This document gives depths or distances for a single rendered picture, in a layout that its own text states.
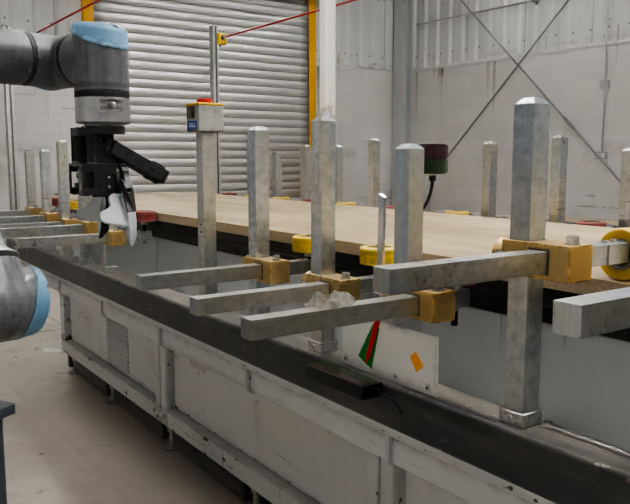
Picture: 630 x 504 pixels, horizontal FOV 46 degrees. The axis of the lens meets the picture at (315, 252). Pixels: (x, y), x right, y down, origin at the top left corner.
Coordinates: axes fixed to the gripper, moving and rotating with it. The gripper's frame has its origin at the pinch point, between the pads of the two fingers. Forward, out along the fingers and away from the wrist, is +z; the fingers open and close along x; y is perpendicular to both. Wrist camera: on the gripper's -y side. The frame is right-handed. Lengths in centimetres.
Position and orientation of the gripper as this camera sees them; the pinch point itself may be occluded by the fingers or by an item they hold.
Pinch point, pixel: (119, 242)
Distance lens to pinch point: 132.6
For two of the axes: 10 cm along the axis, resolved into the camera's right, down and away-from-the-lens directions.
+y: -8.1, 0.7, -5.8
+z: 0.0, 9.9, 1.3
